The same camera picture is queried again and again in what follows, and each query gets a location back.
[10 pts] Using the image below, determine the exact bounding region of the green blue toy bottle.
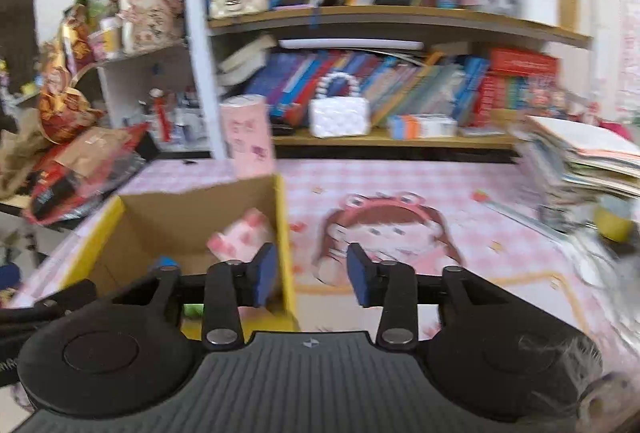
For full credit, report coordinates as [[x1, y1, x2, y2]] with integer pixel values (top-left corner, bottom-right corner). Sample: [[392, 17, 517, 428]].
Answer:
[[183, 303, 204, 319]]

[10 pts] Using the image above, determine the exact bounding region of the pink pig plush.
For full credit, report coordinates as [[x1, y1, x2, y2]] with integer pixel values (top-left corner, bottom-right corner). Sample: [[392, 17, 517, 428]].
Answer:
[[207, 208, 274, 263]]

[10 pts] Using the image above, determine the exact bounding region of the blue bag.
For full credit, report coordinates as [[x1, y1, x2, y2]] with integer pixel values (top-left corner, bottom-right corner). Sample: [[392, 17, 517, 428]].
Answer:
[[149, 255, 180, 271]]

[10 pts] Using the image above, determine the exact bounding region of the yellow cardboard box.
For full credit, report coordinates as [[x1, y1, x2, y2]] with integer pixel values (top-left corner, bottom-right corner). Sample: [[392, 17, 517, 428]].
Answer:
[[61, 175, 298, 337]]

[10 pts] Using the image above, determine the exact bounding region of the pink checkered tablecloth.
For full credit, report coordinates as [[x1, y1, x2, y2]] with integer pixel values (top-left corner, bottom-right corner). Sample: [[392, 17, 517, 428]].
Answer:
[[12, 159, 639, 373]]

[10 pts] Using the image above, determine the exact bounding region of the pink sticker cylinder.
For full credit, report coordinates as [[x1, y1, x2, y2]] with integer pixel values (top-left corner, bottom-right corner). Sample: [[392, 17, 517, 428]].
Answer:
[[220, 94, 276, 179]]

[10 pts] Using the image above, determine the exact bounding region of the clear plastic bag pile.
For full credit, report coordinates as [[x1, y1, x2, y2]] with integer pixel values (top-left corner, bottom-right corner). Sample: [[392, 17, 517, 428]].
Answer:
[[23, 123, 158, 225]]

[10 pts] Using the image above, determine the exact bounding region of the orange white medicine box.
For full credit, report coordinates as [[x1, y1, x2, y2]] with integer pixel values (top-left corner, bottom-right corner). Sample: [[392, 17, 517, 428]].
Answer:
[[387, 114, 458, 141]]

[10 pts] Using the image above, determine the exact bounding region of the white pen organiser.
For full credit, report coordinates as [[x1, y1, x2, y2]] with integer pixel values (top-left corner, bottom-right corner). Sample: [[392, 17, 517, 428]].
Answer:
[[122, 104, 206, 147]]

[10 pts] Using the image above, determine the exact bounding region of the brown cloth pile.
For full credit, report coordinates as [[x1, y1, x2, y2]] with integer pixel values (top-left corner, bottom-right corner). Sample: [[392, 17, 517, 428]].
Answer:
[[1, 108, 52, 200]]

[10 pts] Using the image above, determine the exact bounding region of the white quilted pearl handbag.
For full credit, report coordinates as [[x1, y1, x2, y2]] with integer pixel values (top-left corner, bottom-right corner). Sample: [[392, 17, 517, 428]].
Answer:
[[308, 71, 371, 138]]

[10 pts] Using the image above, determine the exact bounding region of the red gold fortune decoration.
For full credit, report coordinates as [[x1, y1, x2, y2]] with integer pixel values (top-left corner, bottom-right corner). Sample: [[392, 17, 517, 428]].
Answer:
[[37, 3, 103, 145]]

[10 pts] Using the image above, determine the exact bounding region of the stack of paper booklets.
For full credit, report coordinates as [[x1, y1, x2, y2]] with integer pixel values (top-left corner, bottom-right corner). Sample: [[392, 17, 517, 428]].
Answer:
[[509, 116, 639, 233]]

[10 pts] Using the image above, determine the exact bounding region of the yellow tape roll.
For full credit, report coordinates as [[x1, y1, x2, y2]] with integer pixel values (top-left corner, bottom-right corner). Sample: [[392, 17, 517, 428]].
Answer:
[[593, 195, 634, 243]]

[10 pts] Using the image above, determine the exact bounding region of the wooden bookshelf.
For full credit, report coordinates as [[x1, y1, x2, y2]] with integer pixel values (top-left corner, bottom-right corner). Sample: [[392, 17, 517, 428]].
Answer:
[[184, 0, 593, 159]]

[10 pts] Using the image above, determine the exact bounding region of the red dictionary book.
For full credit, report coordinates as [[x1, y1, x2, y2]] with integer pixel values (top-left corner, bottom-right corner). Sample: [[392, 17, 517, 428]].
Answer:
[[489, 48, 559, 77]]

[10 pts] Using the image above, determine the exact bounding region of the rabbit ceramic figure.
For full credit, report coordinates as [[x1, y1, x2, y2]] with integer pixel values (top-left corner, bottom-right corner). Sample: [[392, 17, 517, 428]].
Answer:
[[118, 0, 182, 55]]

